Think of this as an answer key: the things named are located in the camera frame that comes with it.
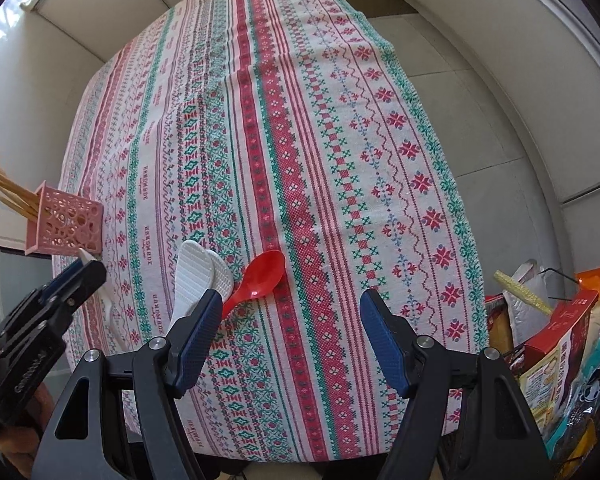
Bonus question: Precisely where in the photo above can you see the white plastic bag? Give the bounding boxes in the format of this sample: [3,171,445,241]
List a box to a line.
[505,259,553,346]

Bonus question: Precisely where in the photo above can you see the person's left hand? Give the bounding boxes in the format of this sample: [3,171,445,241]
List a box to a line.
[0,385,56,478]

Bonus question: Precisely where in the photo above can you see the striped patterned tablecloth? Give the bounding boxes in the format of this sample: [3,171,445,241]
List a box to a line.
[51,0,490,463]

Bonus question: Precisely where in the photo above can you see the bunch of wooden chopsticks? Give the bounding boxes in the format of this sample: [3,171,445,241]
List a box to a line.
[0,157,42,221]

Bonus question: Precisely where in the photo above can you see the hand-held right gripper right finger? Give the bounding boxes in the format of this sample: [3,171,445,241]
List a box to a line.
[359,288,553,480]

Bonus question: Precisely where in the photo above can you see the red snack box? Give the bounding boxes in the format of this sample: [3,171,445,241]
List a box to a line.
[510,287,600,396]

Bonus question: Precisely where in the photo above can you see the teal snack packet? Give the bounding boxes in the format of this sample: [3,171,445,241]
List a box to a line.
[545,335,600,461]

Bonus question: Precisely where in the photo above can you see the yellow ribbed packet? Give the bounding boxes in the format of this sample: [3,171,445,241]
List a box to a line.
[494,270,553,316]

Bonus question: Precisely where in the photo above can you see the pink perforated utensil basket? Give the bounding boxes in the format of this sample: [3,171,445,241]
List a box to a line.
[24,181,104,256]

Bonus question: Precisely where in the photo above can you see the small white rice paddle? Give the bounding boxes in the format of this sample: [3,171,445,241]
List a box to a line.
[205,249,236,293]

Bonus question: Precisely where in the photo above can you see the red plastic spoon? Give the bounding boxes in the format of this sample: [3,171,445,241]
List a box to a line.
[221,250,287,320]

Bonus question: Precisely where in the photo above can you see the black wire basket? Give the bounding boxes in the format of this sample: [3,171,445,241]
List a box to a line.
[440,265,600,480]

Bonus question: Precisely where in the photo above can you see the large white rice paddle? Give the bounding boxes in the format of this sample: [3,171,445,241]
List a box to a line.
[167,240,216,328]

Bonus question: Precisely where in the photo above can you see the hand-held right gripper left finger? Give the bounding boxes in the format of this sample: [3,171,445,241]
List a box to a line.
[30,287,224,480]

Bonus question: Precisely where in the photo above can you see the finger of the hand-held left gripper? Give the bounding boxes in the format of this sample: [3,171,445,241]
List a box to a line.
[40,260,107,319]
[44,260,88,294]

